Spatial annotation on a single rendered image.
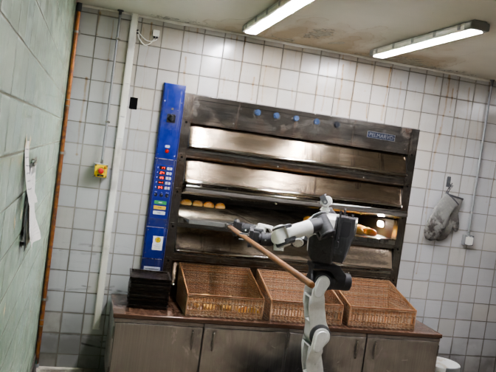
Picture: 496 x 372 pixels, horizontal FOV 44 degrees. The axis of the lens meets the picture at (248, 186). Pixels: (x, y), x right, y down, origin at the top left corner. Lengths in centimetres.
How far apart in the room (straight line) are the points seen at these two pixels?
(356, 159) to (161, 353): 212
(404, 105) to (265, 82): 117
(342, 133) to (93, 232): 205
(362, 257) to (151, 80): 218
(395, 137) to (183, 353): 238
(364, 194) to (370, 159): 28
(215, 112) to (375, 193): 145
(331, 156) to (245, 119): 75
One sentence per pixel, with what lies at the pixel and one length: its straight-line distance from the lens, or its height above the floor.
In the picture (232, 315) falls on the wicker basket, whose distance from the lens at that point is 437.
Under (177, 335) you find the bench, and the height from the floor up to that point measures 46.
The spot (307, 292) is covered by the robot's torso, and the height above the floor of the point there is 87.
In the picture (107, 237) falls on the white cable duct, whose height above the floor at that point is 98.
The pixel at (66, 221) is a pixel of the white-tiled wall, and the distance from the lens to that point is 462.
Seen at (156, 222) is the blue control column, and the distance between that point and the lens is 462.
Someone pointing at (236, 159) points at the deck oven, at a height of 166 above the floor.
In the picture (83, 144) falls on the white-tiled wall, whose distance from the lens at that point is 458.
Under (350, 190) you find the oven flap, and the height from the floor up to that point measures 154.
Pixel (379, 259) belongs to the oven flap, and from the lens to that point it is 521.
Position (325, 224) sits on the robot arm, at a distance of 376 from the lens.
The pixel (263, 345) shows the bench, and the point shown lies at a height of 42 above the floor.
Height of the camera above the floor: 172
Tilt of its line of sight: 3 degrees down
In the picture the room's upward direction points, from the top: 8 degrees clockwise
